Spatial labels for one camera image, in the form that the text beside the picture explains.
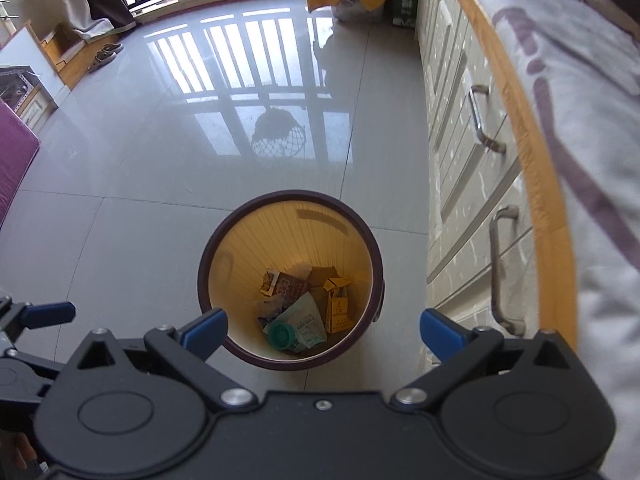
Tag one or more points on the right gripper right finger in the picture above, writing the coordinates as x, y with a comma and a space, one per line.
463, 354

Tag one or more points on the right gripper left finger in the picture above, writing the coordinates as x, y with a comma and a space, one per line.
182, 354

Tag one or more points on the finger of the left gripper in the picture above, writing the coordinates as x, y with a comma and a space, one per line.
16, 317

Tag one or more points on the yellow maroon-rimmed trash bin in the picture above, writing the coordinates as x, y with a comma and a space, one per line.
276, 231

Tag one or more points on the green round lid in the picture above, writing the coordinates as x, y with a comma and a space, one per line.
281, 336

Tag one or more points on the cream cabinet with drawers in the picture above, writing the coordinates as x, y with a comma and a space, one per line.
481, 264

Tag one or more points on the brown snack box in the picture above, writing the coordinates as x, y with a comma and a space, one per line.
276, 283

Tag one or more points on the green white paper wrapper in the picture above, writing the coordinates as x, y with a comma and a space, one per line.
305, 318

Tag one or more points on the yellow small carton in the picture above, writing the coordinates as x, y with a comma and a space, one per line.
338, 318

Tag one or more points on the crumpled tan paper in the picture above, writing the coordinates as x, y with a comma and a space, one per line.
315, 276

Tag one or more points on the purple sofa cushion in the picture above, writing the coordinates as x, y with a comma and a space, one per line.
18, 148

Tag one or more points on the pair of slippers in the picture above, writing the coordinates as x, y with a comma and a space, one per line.
105, 56

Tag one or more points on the white purple patterned blanket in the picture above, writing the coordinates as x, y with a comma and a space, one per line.
578, 61

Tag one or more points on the far metal drawer handle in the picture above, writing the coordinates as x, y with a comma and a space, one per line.
489, 143

